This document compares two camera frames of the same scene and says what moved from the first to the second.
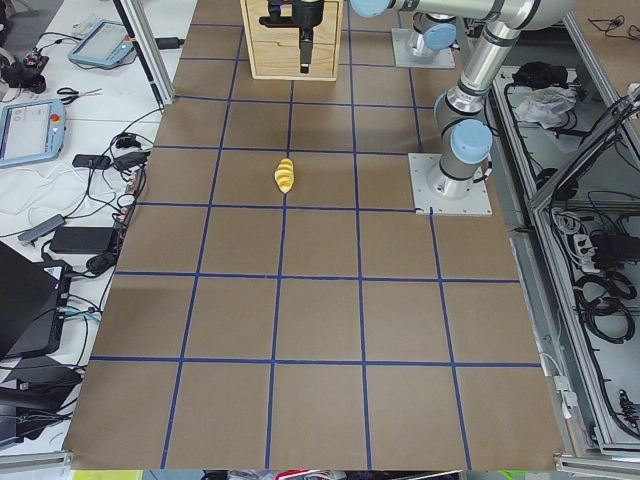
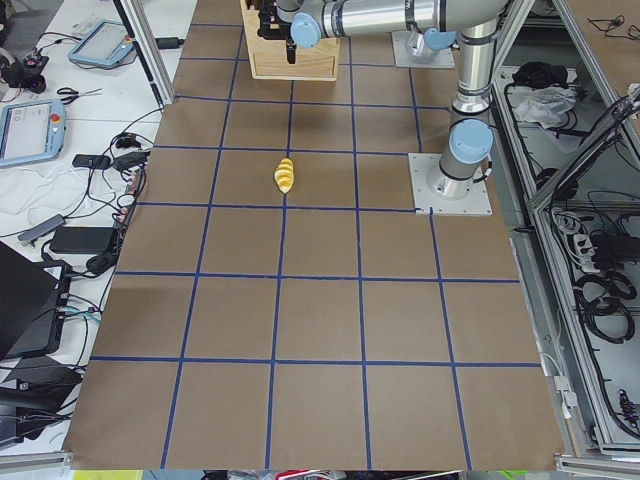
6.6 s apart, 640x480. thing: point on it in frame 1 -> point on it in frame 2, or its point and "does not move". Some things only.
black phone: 92,161 does not move
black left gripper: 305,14 -> 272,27
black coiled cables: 601,301 does not move
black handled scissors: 71,91 does not move
